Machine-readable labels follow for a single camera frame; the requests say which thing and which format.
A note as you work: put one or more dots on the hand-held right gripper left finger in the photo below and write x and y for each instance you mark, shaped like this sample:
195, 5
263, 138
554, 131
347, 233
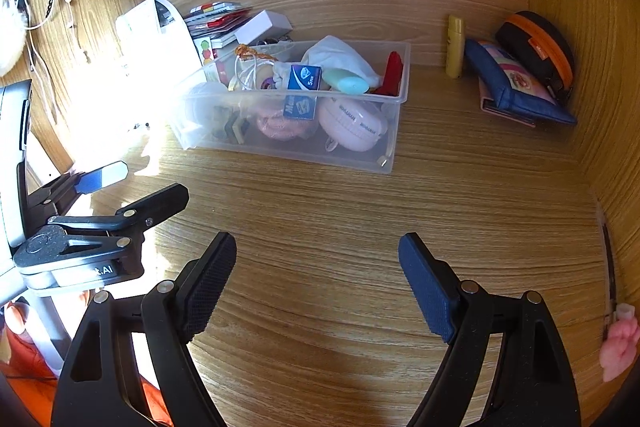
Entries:
210, 287

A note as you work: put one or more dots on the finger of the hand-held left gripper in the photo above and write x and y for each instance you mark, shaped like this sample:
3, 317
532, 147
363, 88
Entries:
100, 177
160, 204

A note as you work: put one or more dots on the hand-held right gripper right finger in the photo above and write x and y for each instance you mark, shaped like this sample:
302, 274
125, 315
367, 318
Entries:
430, 287

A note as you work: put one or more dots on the dark olive trinket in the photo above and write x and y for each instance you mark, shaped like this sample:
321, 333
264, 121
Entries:
232, 127

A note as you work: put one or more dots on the pink knit item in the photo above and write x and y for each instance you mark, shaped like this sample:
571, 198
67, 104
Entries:
277, 127

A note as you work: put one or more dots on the clear plastic storage box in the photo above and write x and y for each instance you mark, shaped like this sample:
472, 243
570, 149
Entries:
350, 157

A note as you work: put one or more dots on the blue tissue packet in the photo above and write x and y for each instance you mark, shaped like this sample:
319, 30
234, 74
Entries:
300, 107
305, 77

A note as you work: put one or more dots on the pink round case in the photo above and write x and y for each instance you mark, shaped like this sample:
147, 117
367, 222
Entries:
350, 122

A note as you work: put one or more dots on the red velvet pouch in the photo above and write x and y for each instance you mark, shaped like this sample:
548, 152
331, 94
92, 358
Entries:
394, 69

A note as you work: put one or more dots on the mint green small bottle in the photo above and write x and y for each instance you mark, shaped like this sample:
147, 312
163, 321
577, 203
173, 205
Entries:
345, 82

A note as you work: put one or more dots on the wooden desktop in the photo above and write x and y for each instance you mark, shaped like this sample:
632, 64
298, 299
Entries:
325, 217

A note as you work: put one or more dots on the orange jacket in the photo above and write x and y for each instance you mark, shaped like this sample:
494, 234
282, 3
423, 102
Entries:
25, 357

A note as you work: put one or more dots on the fruit sticker carton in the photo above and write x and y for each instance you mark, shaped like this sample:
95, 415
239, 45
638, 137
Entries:
205, 49

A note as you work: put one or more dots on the white plush item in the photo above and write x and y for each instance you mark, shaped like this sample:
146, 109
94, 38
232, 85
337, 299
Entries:
10, 37

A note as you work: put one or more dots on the pink wallet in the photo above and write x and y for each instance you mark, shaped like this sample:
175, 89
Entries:
492, 104

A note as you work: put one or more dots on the stack of books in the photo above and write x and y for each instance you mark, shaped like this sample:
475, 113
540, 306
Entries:
215, 19

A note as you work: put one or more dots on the pink plush toy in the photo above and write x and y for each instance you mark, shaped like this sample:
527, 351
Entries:
620, 347

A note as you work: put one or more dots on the small white cardboard box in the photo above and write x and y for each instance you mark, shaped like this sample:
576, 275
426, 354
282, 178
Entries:
262, 27

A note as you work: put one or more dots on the blue pencil pouch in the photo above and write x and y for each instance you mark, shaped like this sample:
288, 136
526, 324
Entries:
495, 77

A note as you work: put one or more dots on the yellow lotion bottle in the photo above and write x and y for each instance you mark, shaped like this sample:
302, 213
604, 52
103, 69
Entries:
455, 52

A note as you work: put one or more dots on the black orange zip case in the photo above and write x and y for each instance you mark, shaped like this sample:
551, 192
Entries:
530, 37

